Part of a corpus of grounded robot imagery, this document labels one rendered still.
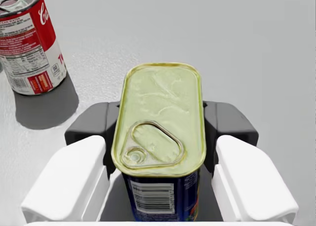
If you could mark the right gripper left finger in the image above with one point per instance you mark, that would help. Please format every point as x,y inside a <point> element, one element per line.
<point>66,171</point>

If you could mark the green and blue rectangular can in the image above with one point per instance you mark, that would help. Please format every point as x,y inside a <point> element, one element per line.
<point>160,122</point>

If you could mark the red and white can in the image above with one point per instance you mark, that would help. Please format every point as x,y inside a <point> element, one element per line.
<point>27,43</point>

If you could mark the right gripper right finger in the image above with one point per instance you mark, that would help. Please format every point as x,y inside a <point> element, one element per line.
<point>247,171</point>

